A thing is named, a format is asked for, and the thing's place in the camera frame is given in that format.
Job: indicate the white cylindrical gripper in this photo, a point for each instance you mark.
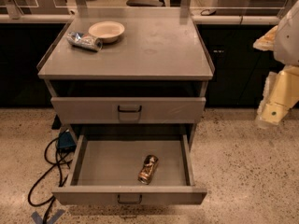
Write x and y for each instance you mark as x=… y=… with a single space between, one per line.
x=288 y=39

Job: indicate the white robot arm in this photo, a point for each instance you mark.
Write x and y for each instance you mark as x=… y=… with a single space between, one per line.
x=287 y=39

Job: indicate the grey metal drawer cabinet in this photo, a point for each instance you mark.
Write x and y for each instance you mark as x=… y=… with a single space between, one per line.
x=160 y=54

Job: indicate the open grey middle drawer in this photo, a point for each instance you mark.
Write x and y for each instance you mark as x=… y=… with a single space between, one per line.
x=105 y=171

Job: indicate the closed grey upper drawer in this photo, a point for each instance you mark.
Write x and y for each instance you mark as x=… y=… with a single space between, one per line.
x=95 y=110

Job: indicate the black office chair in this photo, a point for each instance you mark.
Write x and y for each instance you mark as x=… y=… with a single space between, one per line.
x=145 y=3

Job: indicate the blue power adapter box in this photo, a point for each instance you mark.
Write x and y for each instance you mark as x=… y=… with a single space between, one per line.
x=65 y=142

